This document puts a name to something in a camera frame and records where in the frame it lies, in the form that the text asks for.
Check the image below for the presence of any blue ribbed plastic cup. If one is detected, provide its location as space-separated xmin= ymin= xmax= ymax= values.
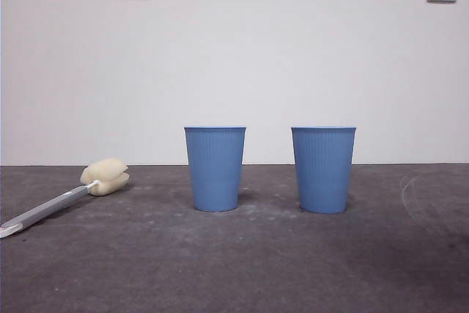
xmin=291 ymin=126 xmax=357 ymax=215
xmin=183 ymin=125 xmax=248 ymax=213

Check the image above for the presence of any sponge cup brush grey handle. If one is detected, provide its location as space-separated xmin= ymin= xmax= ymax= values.
xmin=0 ymin=158 xmax=130 ymax=240

